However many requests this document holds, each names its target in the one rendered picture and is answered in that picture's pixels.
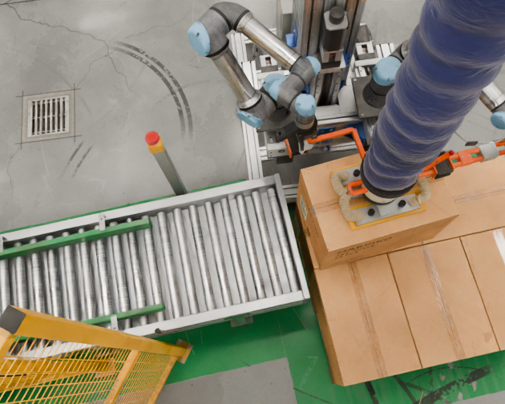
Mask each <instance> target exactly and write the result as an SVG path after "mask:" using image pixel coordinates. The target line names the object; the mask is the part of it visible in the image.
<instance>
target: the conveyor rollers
mask: <svg viewBox="0 0 505 404"><path fill-rule="evenodd" d="M267 194H268V198H269V204H270V208H271V211H272V215H273V221H274V224H275V228H276V231H277V238H278V241H279V245H280V248H281V255H282V258H283V261H284V265H285V271H286V275H287V278H288V282H289V288H290V292H291V293H292V292H296V291H300V288H299V284H298V281H297V275H296V272H295V268H294V264H293V258H292V255H291V252H290V248H289V242H288V239H287V236H286V232H285V226H284V222H283V219H282V215H281V210H280V206H279V203H278V199H277V194H276V190H275V188H269V189H267ZM251 197H252V202H253V207H254V210H255V213H256V218H257V224H258V228H259V231H260V235H261V242H262V245H263V249H264V253H265V259H266V263H267V266H268V271H269V277H270V281H271V284H272V288H273V294H274V296H278V295H282V294H283V291H282V287H281V281H280V277H279V273H278V270H277V263H276V260H275V256H274V253H273V247H272V243H271V239H270V235H269V230H268V225H267V222H266V219H265V212H264V209H263V205H262V201H261V195H260V192H252V193H251ZM235 198H236V205H237V208H238V212H239V217H240V223H241V227H242V231H243V235H244V242H245V246H246V249H247V254H248V260H249V264H250V268H251V272H252V278H253V283H254V286H255V290H256V295H257V300H260V299H264V298H267V297H266V293H265V287H264V283H263V279H262V276H261V269H260V265H259V261H258V257H257V251H256V247H255V243H254V239H253V233H252V229H251V225H250V221H249V218H248V211H247V207H246V203H245V199H244V195H238V196H236V197H235ZM220 206H221V211H222V215H223V219H224V226H225V231H226V234H227V238H228V246H229V250H230V254H231V258H232V265H233V269H234V273H235V278H236V285H237V289H238V293H239V297H240V303H241V304H242V303H246V302H250V300H249V296H248V289H247V285H246V281H245V277H244V270H243V266H242V262H241V258H240V251H239V247H238V243H237V239H236V232H235V228H234V224H233V220H232V213H231V209H230V205H229V202H228V198H224V199H221V200H220ZM204 209H205V213H206V217H207V222H208V229H209V234H210V238H211V242H212V250H213V254H214V259H215V263H216V271H217V275H218V279H219V283H220V291H221V296H222V300H223V304H224V307H229V306H232V305H233V303H232V296H231V292H230V288H229V283H228V276H227V272H226V268H225V263H224V256H223V252H222V248H221V243H220V236H219V232H218V228H217V223H216V216H215V212H214V207H213V203H212V202H211V201H209V202H206V203H204ZM188 211H189V216H190V220H191V225H192V232H193V237H194V241H195V246H196V255H197V259H198V264H199V268H200V276H201V281H202V285H203V290H204V298H205V303H206V307H207V311H210V310H214V309H216V302H215V298H214V294H213V290H212V282H211V277H210V272H209V268H208V261H207V256H206V252H205V247H204V239H203V235H202V231H201V226H200V218H199V214H198V209H197V206H196V205H191V206H189V207H188ZM172 213H173V218H174V222H175V227H176V236H177V241H178V245H179V250H180V259H181V264H182V269H183V274H184V283H185V288H186V293H187V297H188V306H189V311H190V315H193V314H196V313H200V311H199V306H198V301H197V296H196V288H195V283H194V279H193V274H192V266H191V261H190V256H189V251H188V243H187V238H186V234H185V229H184V221H183V216H182V212H181V209H180V208H176V209H173V210H172ZM156 215H157V220H158V225H159V231H160V239H161V245H162V250H163V255H164V265H165V270H166V275H167V280H168V290H169V295H170V300H171V305H172V315H173V319H174V318H178V317H182V316H183V314H182V309H181V304H180V295H179V290H178V284H177V279H176V271H175V265H174V260H173V255H172V247H171V242H170V237H169V232H168V223H167V218H166V213H165V212H158V213H157V214H156ZM143 238H144V243H145V249H146V255H147V265H148V271H149V276H150V282H151V291H152V297H153V303H154V305H156V304H159V303H162V304H163V303H164V302H163V297H162V292H161V286H160V276H159V271H158V266H157V260H156V251H155V245H154V240H153V235H152V228H145V229H143ZM127 242H128V248H129V254H130V260H131V271H132V277H133V283H134V289H135V299H136V306H137V308H142V307H145V306H147V305H146V299H145V293H144V287H143V277H142V271H141V265H140V260H139V250H138V244H137V238H136V232H135V231H134V232H127ZM111 246H112V252H113V259H114V266H115V277H116V284H117V290H118V297H119V309H120V312H123V311H128V310H130V307H129V300H128V295H127V283H126V277H125V271H124V265H123V254H122V247H121V241H120V235H115V236H111ZM95 251H96V257H97V265H98V272H99V285H100V292H101V299H102V306H103V315H104V316H106V315H109V314H113V309H112V303H111V290H110V284H109V277H108V271H107V258H106V251H105V244H104V238H100V239H97V240H95ZM79 255H80V263H81V271H82V279H83V293H84V301H85V309H86V316H87V319H92V318H95V317H96V312H95V299H94V291H93V284H92V276H91V262H90V256H89V248H88V241H86V242H83V243H79ZM46 258H47V268H48V277H49V287H50V306H51V315H53V316H56V317H62V309H61V300H60V291H59V274H58V265H57V256H56V248H53V249H49V250H47V251H46ZM63 261H64V270H65V278H66V287H67V303H68V312H69V319H70V320H73V321H79V307H78V299H77V292H76V283H75V268H74V260H73V252H72V245H68V246H64V247H63ZM30 265H31V276H32V287H33V298H34V311H36V312H40V313H45V310H44V300H43V290H42V270H41V261H40V252H35V253H31V254H30ZM14 273H15V286H16V299H17V307H19V308H23V309H27V299H26V278H25V265H24V255H23V256H20V257H14ZM8 305H10V286H9V272H8V259H5V260H1V261H0V314H1V315H2V313H3V312H4V310H5V309H6V307H7V306H8Z"/></svg>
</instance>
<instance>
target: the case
mask: <svg viewBox="0 0 505 404"><path fill-rule="evenodd" d="M361 162H362V158H361V157H360V154H359V153H358V154H356V155H352V156H347V157H344V158H340V159H338V160H332V161H329V162H326V163H323V164H318V165H315V166H312V167H308V168H303V169H301V170H300V177H299V184H298V190H297V202H298V205H299V208H300V210H301V214H302V217H303V220H304V222H305V227H306V229H307V232H308V234H309V239H310V241H311V244H312V246H313V251H314V254H315V257H316V259H317V263H318V266H319V269H320V270H323V269H328V268H332V267H334V266H338V265H343V264H345V263H349V262H351V261H356V260H360V259H362V258H366V257H371V256H373V255H377V254H379V253H384V252H388V251H390V250H394V249H396V248H401V247H405V246H407V245H411V244H416V243H418V242H422V241H424V240H429V239H433V238H434V237H435V236H436V235H437V234H438V233H440V232H441V231H442V230H443V229H444V228H445V227H446V226H447V225H448V224H449V223H450V222H451V221H453V220H454V219H455V218H456V217H457V216H459V215H460V214H459V211H458V209H457V207H456V204H455V202H454V200H453V197H452V195H451V193H450V190H449V188H448V187H447V184H446V181H445V180H444V177H443V178H439V179H436V180H435V179H434V178H433V179H432V177H431V175H429V176H424V177H426V179H427V181H428V184H429V185H430V190H431V191H430V192H431V194H430V198H429V200H426V202H424V204H425V205H426V211H424V212H419V213H416V214H413V215H409V216H404V217H402V218H398V219H395V220H390V221H387V222H384V223H381V224H376V225H373V226H369V227H367V228H361V229H358V230H355V231H351V228H350V226H349V221H348V220H346V218H345V217H344V216H343V213H342V211H341V207H340V202H339V201H340V197H341V196H339V195H338V194H337V193H336V192H335V190H334V189H333V186H332V184H331V175H332V174H331V171H332V170H336V169H339V168H344V167H348V166H350V165H354V164H359V163H361ZM368 203H369V201H368V200H366V199H365V198H364V196H361V197H358V198H354V199H352V200H350V201H349V207H350V208H352V207H356V206H359V205H362V204H368Z"/></svg>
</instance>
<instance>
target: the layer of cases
mask: <svg viewBox="0 0 505 404"><path fill-rule="evenodd" d="M444 180H445V181H446V184H447V187H448V188H449V190H450V193H451V195H452V197H453V200H454V202H455V204H456V207H457V209H458V211H459V214H460V215H459V216H457V217H456V218H455V219H454V220H453V221H451V222H450V223H449V224H448V225H447V226H446V227H445V228H444V229H443V230H442V231H441V232H440V233H438V234H437V235H436V236H435V237H434V238H433V239H429V240H424V241H422V242H418V243H416V244H411V245H407V246H405V247H401V248H396V249H394V250H390V251H388V252H383V253H379V254H377V255H373V256H371V257H366V258H362V259H360V260H356V261H351V262H349V263H345V264H343V265H338V266H334V267H332V268H328V269H323V270H320V269H319V266H318V263H317V259H316V257H315V254H314V251H313V246H312V244H311V241H310V239H309V234H308V232H307V229H306V227H305V222H304V220H303V217H302V214H301V210H300V208H299V205H298V202H297V200H296V207H295V213H294V224H295V227H296V230H297V236H298V240H299V243H300V246H301V252H302V256H303V259H304V262H305V268H306V272H307V275H308V278H309V283H310V287H311V290H312V294H313V299H314V303H315V306H316V310H317V315H318V319H319V322H320V326H321V331H322V335H323V338H324V342H325V347H326V351H327V354H328V358H329V363H330V366H331V370H332V373H333V379H334V382H335V384H337V385H340V386H350V385H354V384H358V383H361V382H368V381H372V380H375V379H379V378H385V377H389V376H393V375H396V374H403V373H406V372H410V371H414V370H420V369H424V368H427V367H431V366H437V365H441V364H445V363H448V362H455V361H459V360H463V359H466V358H472V357H476V356H480V355H484V354H490V353H494V352H497V351H500V350H505V157H504V155H502V156H498V157H497V158H496V159H494V160H488V161H486V162H482V163H480V161H479V162H476V163H473V164H471V165H468V166H465V167H458V168H455V169H454V171H453V172H452V173H451V174H450V176H445V177H444Z"/></svg>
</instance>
